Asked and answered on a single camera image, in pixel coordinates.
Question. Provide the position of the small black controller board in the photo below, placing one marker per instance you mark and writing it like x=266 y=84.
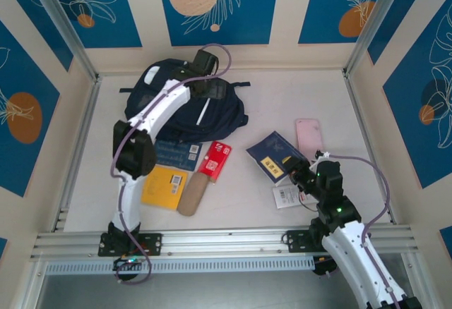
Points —
x=129 y=263
x=323 y=268

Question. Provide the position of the blue book with white print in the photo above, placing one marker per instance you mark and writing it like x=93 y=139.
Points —
x=173 y=154

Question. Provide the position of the navy blue backpack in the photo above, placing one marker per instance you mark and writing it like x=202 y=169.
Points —
x=219 y=118

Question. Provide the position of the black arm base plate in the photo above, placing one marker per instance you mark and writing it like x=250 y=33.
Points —
x=152 y=243
x=298 y=242

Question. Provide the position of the navy notebook with ship drawing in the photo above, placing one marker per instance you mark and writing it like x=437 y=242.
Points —
x=268 y=154

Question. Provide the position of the blue floral wall panel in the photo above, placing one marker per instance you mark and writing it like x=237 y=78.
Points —
x=120 y=23
x=39 y=16
x=318 y=12
x=406 y=16
x=406 y=111
x=21 y=76

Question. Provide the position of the aluminium side rail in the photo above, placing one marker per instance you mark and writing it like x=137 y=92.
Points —
x=367 y=146
x=79 y=146

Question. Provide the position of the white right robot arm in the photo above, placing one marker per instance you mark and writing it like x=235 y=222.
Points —
x=353 y=263

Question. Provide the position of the pink pencil case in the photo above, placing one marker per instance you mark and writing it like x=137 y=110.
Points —
x=310 y=136

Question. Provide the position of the white packet with barcode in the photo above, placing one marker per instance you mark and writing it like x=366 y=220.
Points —
x=287 y=196

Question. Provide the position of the yellow book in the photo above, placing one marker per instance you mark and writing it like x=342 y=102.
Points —
x=159 y=189

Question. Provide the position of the blue wall panel beige circle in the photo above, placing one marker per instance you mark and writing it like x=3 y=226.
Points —
x=247 y=23

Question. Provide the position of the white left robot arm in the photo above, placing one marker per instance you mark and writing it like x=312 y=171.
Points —
x=130 y=196

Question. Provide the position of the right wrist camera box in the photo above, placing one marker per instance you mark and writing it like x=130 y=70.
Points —
x=323 y=154

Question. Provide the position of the tan pencil pouch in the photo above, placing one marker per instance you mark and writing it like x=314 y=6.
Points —
x=192 y=196

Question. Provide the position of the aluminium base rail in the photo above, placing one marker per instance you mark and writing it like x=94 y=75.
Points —
x=229 y=240

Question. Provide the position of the red card packet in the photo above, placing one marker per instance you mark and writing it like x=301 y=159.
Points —
x=215 y=161

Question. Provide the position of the aluminium frame post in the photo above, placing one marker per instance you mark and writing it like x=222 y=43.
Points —
x=67 y=30
x=374 y=23

